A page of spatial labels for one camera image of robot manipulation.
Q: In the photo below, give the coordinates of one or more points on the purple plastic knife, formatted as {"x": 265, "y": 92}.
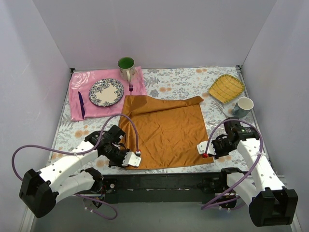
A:
{"x": 81, "y": 104}

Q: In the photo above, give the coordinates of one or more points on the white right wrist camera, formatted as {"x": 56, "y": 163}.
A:
{"x": 206, "y": 152}

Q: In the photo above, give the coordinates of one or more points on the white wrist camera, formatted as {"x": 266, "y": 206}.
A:
{"x": 131, "y": 159}
{"x": 206, "y": 152}

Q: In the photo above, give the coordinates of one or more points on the blue floral ceramic plate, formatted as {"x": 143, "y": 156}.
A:
{"x": 106, "y": 92}

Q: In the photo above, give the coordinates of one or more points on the woven bamboo basket tray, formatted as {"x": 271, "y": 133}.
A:
{"x": 226, "y": 88}

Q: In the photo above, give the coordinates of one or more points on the silver metal spoon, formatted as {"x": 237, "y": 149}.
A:
{"x": 221, "y": 110}

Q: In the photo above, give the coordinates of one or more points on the purple plastic fork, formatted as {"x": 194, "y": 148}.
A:
{"x": 130, "y": 87}

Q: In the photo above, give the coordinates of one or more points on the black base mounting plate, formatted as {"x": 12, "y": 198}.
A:
{"x": 157, "y": 188}

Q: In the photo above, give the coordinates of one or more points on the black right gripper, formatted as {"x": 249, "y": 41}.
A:
{"x": 216, "y": 147}

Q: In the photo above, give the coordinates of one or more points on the floral patterned table mat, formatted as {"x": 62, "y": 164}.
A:
{"x": 166, "y": 84}

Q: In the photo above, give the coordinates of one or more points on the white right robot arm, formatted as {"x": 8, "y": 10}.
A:
{"x": 269, "y": 201}

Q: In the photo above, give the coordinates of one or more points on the pink cloth placemat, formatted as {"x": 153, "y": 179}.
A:
{"x": 83, "y": 81}

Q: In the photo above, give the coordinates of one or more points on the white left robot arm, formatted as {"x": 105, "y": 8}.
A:
{"x": 41, "y": 190}

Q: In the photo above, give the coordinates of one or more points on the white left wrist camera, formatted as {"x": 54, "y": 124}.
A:
{"x": 131, "y": 159}

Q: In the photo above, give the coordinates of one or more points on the orange cloth napkin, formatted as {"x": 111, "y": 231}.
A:
{"x": 166, "y": 132}

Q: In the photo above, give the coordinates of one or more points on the grey white mug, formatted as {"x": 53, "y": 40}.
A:
{"x": 243, "y": 106}

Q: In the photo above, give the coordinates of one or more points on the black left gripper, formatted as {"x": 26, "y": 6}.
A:
{"x": 121, "y": 156}

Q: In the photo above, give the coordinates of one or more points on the green inside floral mug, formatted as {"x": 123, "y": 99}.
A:
{"x": 127, "y": 69}

